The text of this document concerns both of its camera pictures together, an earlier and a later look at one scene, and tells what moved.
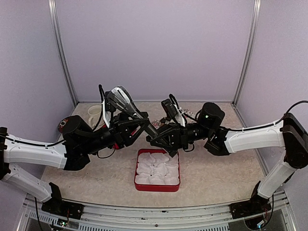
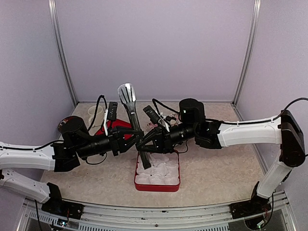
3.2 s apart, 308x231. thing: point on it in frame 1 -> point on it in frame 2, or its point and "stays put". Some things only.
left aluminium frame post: (56, 39) stays put
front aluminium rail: (97, 217) stays put
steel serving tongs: (119, 96) -> (127, 94)
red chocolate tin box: (156, 170) stays put
